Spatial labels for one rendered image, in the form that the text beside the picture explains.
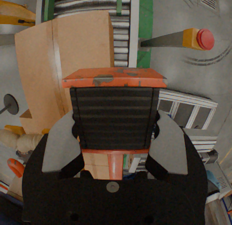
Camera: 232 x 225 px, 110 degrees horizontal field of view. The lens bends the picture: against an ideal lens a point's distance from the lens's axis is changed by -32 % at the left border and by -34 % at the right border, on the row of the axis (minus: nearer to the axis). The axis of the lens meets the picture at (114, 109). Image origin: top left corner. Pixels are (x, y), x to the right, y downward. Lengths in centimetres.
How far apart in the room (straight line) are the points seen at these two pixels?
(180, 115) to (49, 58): 143
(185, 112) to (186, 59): 64
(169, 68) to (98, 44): 118
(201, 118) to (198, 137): 107
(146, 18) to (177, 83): 86
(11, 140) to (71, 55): 33
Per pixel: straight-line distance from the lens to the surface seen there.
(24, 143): 32
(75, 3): 93
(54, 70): 48
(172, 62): 151
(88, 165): 147
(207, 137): 77
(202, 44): 41
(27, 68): 55
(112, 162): 17
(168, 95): 132
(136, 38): 78
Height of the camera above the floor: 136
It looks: 62 degrees down
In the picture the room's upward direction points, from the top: 176 degrees counter-clockwise
